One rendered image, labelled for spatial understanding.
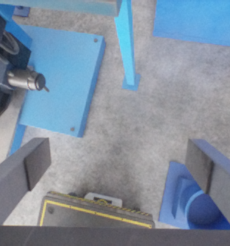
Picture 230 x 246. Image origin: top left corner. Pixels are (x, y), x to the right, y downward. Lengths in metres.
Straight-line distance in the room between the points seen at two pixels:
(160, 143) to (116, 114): 0.41
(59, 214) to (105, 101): 0.87
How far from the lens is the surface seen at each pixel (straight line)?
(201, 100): 1.53
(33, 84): 1.12
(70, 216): 1.24
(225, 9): 1.44
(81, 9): 0.53
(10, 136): 1.61
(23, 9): 2.18
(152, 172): 1.43
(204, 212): 1.39
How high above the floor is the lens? 1.41
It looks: 79 degrees down
